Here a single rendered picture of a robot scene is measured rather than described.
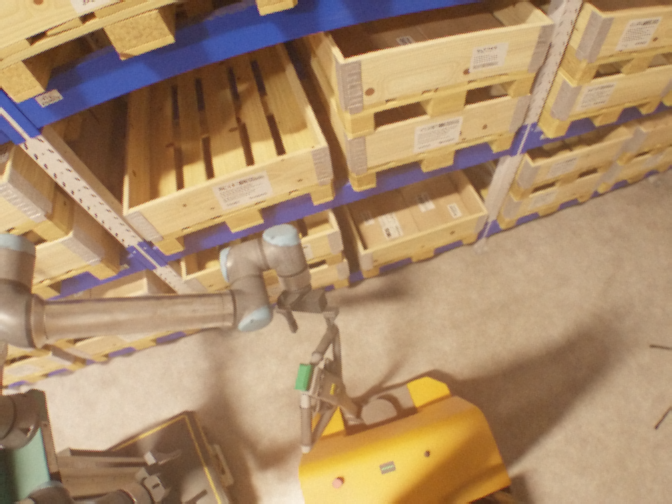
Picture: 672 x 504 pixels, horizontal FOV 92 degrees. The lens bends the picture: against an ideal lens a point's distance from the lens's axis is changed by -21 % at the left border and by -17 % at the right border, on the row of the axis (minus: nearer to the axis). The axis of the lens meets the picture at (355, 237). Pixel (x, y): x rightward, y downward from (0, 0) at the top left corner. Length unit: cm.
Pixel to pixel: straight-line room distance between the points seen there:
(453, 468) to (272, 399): 138
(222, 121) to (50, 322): 135
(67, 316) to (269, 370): 194
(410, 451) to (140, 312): 117
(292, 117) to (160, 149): 66
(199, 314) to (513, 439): 217
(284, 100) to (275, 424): 193
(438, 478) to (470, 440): 20
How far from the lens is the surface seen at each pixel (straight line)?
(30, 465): 162
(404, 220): 246
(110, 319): 92
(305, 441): 127
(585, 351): 298
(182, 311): 92
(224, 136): 191
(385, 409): 213
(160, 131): 212
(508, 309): 285
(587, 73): 191
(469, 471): 171
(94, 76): 125
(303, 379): 117
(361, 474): 168
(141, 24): 108
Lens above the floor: 256
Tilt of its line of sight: 60 degrees down
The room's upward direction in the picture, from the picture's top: 7 degrees counter-clockwise
